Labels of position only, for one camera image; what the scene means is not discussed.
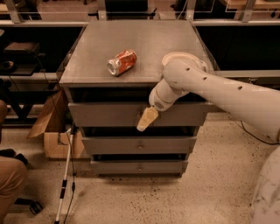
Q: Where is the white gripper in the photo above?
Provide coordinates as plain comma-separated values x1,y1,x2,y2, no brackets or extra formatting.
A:
136,88,170,131

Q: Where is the grey top drawer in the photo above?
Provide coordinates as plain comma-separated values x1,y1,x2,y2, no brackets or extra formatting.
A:
68,102,212,127

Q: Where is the grey drawer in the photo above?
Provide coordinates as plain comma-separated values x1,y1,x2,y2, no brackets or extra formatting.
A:
68,102,212,127
82,136,196,155
90,160,188,175

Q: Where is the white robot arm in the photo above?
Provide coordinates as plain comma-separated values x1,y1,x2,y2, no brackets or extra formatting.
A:
137,59,280,224

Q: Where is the grey drawer cabinet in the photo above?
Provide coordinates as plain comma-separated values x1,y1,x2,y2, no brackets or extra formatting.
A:
57,19,221,178

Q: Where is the grey middle drawer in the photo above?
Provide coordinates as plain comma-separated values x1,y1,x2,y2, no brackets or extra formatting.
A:
82,136,196,155

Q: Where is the grey bottom drawer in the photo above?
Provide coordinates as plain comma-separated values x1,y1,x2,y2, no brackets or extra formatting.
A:
90,160,188,175

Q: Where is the crushed orange soda can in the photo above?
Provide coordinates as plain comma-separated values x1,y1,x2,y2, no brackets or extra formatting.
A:
107,49,137,76

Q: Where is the white paper bowl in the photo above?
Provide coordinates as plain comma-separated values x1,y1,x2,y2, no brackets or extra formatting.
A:
162,52,209,73

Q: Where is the cardboard box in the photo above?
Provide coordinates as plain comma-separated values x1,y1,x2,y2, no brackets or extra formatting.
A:
27,90,72,159

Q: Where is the white black striped pole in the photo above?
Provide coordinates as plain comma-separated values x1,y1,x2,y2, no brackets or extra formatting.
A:
53,128,74,224

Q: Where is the black device on shelf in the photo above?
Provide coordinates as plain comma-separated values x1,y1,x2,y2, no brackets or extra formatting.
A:
0,42,46,76

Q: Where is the black office chair base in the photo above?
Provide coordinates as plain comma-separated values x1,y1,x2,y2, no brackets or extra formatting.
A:
13,153,43,214

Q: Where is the black floor cable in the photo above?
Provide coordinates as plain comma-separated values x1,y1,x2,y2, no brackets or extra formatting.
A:
240,120,280,146

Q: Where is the metal railing frame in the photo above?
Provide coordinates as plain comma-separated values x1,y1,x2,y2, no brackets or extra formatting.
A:
0,0,280,26

